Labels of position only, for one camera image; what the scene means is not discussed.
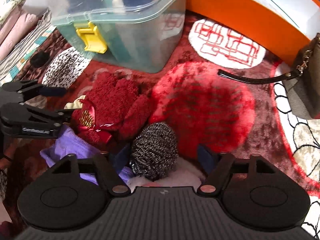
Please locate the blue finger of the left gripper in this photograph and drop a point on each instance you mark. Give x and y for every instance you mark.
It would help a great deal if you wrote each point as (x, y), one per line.
(52, 91)

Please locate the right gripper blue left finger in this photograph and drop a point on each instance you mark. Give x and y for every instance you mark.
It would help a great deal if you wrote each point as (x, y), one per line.
(121, 159)

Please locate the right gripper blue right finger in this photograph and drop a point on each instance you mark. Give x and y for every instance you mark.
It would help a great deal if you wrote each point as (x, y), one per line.
(207, 159)

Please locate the steel wool scourer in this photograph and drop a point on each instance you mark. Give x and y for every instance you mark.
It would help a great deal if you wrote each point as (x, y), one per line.
(154, 152)

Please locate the black hair scrunchie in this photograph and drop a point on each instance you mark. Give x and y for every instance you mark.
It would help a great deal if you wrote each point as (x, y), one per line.
(39, 59)

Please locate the teal plaid folded cloth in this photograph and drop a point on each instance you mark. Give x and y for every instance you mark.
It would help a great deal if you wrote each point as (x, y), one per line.
(25, 57)

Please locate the red terry gloves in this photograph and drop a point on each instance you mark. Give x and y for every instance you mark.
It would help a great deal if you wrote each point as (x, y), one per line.
(113, 112)

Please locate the purple cloth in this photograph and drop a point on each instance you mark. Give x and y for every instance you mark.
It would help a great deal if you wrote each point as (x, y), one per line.
(68, 143)

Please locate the red patterned plush blanket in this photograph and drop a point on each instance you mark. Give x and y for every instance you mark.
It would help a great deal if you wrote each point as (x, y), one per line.
(267, 158)

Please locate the striped grey cloth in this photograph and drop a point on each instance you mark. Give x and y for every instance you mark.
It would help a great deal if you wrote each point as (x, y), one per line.
(22, 47)

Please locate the pink folded cloth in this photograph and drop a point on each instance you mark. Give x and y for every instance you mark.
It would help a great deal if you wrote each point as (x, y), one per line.
(15, 27)

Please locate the clear plastic storage box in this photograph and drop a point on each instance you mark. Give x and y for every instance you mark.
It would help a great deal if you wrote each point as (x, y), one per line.
(135, 34)

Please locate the brown small handbag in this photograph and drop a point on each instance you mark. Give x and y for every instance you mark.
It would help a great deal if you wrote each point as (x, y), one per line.
(301, 83)

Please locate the orange cardboard box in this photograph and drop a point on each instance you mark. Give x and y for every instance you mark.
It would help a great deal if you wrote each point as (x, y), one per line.
(237, 33)

